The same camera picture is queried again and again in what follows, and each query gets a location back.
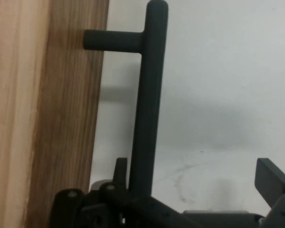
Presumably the black bar cabinet handle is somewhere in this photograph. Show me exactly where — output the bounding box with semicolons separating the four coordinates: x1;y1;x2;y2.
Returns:
83;0;169;198

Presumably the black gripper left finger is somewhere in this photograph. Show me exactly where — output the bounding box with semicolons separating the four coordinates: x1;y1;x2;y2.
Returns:
47;157;198;228

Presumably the wooden cabinet door panel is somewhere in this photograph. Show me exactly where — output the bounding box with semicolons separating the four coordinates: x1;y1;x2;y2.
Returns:
22;0;110;228

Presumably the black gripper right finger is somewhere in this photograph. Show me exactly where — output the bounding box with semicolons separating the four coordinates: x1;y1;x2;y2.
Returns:
255;158;285;228

